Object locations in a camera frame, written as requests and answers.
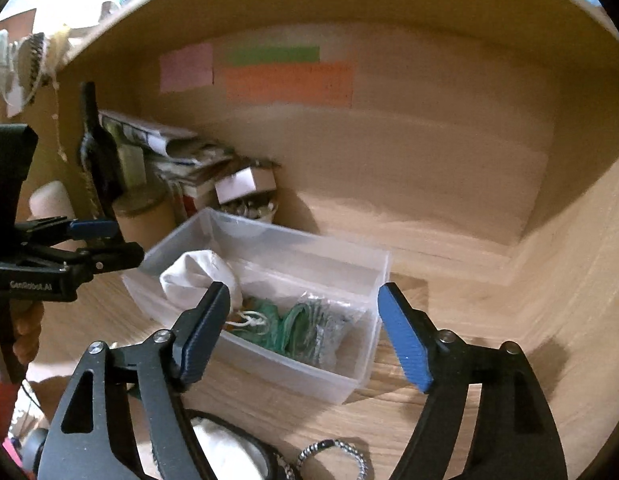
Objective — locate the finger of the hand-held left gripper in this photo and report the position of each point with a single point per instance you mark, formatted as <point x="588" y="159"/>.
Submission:
<point x="119" y="255"/>
<point x="97" y="229"/>

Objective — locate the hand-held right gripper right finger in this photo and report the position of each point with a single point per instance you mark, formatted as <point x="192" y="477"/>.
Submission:
<point x="404" y="335"/>

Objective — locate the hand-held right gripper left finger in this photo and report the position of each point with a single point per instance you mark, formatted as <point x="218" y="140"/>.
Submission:
<point x="202" y="340"/>

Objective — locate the white cloth pouch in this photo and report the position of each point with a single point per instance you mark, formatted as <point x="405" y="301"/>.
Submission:
<point x="194" y="272"/>

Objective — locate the clear plastic storage box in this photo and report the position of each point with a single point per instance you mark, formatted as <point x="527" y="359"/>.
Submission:
<point x="309" y="260"/>

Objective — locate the person's left hand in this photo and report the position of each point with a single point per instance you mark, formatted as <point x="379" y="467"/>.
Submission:
<point x="27" y="332"/>

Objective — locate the brown cardboard tube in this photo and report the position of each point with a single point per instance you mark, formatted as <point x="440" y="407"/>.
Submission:
<point x="147" y="220"/>

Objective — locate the clear bag of grey items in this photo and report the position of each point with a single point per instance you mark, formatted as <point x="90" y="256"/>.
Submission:
<point x="334" y="327"/>

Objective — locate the black bottle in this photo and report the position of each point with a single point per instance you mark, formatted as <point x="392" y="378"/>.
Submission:
<point x="102" y="155"/>

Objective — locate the stack of papers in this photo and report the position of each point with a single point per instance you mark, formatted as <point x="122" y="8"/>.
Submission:
<point x="182" y="152"/>

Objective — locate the white cloth with black trim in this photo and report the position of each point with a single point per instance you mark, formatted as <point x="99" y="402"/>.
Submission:
<point x="224" y="452"/>

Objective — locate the small cardboard box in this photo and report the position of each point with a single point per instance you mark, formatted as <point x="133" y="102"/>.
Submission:
<point x="244" y="184"/>

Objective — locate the hanging striped cloth item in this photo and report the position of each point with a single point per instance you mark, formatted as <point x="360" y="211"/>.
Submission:
<point x="32" y="62"/>

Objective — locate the hanging cream cloth item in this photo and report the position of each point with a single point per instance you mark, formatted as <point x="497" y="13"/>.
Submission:
<point x="59" y="52"/>

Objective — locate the pink sticky note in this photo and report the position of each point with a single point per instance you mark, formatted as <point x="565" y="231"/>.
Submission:
<point x="186" y="66"/>

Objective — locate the orange sticky note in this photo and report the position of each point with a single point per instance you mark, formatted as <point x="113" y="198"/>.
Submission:
<point x="289" y="84"/>

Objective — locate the green sticky note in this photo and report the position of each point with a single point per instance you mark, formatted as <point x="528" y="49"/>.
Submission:
<point x="272" y="55"/>

